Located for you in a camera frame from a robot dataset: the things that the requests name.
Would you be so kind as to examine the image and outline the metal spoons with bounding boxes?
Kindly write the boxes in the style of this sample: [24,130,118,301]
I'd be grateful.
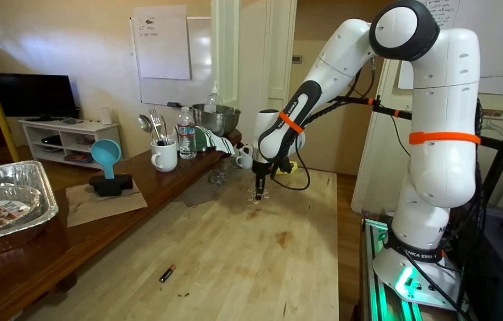
[138,112,170,146]

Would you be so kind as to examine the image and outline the black block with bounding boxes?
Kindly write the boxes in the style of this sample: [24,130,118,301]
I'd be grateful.
[88,173,136,198]

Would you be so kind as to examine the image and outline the aluminium foil tray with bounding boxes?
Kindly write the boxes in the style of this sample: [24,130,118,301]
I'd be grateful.
[0,159,61,248]

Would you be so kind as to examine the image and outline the white shelf unit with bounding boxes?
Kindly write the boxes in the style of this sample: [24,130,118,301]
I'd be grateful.
[20,118,124,171]

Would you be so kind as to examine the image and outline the dark wooden side table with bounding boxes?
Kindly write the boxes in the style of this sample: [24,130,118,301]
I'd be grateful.
[0,130,245,321]

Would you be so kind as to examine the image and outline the orange velcro strap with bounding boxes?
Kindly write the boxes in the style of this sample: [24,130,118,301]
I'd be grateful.
[279,109,306,136]
[409,130,482,146]

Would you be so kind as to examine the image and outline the black flat screen television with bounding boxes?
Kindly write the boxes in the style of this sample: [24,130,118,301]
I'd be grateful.
[0,71,83,121]

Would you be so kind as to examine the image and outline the black equipment box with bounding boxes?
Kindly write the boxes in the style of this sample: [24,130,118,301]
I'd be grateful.
[455,203,503,321]

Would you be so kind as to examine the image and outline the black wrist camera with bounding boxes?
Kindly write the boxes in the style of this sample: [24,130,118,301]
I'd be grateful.
[273,155,295,178]

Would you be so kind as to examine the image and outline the clear water bottle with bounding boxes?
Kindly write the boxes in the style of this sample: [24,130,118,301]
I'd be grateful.
[175,105,199,161]

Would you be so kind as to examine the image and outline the green and white cloth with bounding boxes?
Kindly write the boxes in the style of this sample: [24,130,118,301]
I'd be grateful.
[195,125,238,157]

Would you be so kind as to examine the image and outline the black marker pen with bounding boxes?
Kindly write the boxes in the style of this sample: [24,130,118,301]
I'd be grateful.
[158,264,177,284]

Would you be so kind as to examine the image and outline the white door frame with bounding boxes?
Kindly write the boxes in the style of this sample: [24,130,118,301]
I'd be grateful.
[209,0,298,162]

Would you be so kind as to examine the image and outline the large white mug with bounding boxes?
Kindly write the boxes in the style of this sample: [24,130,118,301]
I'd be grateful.
[150,139,181,175]

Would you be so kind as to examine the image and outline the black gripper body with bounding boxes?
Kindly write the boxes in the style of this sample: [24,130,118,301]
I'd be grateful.
[252,157,277,182]

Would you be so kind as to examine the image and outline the black mount rod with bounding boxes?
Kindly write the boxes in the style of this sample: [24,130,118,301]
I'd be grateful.
[338,95,503,153]

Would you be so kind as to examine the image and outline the green lit aluminium rail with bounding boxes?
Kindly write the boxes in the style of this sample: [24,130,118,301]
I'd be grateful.
[361,216,427,321]

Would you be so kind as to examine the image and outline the metal mixing bowl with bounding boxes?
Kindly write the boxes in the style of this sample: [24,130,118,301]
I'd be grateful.
[191,104,243,137]

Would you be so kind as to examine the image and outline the yellow stick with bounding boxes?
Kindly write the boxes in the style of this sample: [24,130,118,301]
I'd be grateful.
[0,87,20,162]

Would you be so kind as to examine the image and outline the white squeeze bottle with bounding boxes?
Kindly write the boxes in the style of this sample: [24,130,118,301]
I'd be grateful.
[204,82,220,114]

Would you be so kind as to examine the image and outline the brown cardboard sheet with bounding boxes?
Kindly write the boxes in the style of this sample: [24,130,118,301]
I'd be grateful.
[65,180,150,228]

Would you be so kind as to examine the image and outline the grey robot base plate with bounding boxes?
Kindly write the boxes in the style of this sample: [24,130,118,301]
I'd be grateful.
[373,246,464,312]

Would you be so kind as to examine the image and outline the white wall whiteboard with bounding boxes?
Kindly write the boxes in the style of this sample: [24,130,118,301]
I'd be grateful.
[138,14,215,109]

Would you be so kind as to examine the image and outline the black cable bundle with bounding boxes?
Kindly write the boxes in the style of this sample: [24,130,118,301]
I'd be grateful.
[266,64,384,193]

